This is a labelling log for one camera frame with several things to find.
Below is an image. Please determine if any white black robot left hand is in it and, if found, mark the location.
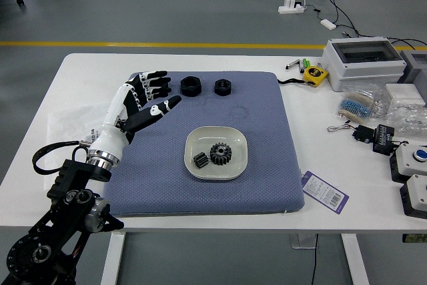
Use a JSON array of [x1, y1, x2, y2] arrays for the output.
[[87, 70, 183, 163]]

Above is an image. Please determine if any small black gear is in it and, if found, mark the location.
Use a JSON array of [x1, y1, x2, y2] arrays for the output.
[[192, 152, 210, 170]]

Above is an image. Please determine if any big black gear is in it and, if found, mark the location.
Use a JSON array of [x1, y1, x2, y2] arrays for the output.
[[209, 142, 234, 167]]

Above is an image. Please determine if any big black hex nut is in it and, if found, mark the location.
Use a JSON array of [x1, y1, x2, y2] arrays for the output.
[[179, 75, 203, 97]]

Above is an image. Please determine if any small black hex nut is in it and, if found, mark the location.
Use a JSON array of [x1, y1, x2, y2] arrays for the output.
[[213, 78, 233, 96]]

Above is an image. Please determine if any blue push button box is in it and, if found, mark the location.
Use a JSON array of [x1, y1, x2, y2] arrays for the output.
[[389, 143, 427, 184]]

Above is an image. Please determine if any dark grey box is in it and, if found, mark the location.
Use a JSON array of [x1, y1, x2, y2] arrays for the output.
[[398, 50, 427, 85]]

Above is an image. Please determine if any grey push button box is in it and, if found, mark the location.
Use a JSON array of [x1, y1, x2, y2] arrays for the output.
[[400, 174, 427, 220]]

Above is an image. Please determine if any white square dish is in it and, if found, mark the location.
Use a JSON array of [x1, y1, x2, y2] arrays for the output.
[[183, 125, 248, 181]]

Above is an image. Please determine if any white table leg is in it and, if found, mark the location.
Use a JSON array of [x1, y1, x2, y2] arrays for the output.
[[340, 233, 370, 285], [99, 231, 127, 285]]

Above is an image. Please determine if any blue-grey quilted mat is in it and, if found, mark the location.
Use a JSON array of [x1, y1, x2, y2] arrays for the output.
[[101, 71, 306, 218]]

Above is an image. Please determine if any yellow tape measure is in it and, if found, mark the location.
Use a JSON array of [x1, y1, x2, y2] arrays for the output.
[[276, 66, 330, 87]]

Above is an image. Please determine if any white power strip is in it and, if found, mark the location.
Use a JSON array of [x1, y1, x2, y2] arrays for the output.
[[278, 0, 310, 15]]

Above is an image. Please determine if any purple white label tag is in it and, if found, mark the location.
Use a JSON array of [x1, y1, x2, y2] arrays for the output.
[[300, 170, 350, 215]]

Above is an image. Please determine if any bag of blue resistors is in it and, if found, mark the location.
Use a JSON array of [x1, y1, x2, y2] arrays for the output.
[[336, 84, 390, 122]]

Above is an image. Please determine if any black electronic module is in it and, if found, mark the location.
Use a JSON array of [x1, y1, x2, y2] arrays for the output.
[[372, 123, 400, 156]]

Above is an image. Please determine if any white foam block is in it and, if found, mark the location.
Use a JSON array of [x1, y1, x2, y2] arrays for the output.
[[385, 83, 426, 105]]

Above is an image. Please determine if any clear bag of small parts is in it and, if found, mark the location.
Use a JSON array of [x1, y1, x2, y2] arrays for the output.
[[383, 101, 427, 139]]

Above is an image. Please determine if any grey table foot bracket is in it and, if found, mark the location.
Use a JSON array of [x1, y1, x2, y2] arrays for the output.
[[289, 233, 318, 250]]

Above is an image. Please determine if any black floor cable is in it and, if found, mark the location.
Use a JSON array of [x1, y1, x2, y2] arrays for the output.
[[312, 0, 427, 51]]

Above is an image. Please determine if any black hanging cable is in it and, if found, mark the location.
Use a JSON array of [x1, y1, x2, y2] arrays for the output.
[[310, 233, 320, 285]]

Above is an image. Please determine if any small black servo with wires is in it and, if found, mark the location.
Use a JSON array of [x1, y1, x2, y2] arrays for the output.
[[326, 123, 374, 145]]

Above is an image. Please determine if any grey enclosure box clear lid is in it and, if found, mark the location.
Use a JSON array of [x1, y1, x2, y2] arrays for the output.
[[322, 37, 408, 93]]

